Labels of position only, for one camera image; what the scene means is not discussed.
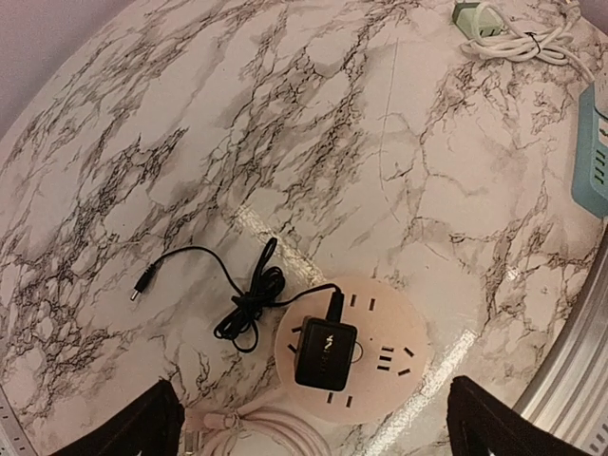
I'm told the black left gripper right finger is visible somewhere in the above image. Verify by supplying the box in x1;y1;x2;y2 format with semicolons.
446;376;584;456

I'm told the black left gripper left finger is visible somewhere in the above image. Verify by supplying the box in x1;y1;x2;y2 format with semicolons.
54;379;185;456

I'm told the pink round power socket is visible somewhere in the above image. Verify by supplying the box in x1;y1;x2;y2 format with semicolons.
275;276;430;425

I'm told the black power adapter with cable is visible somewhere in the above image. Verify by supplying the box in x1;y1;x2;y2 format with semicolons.
131;237;358;392

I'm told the teal power strip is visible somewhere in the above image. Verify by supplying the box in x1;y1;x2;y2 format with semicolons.
571;85;607;219

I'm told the white power strip cable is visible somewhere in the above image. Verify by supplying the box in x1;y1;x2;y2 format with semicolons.
458;0;598;82

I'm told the green white plug adapter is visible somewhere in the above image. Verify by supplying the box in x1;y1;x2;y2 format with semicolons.
452;1;504;40

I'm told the aluminium front rail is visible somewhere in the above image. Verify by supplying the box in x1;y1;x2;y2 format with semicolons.
512;256;608;456

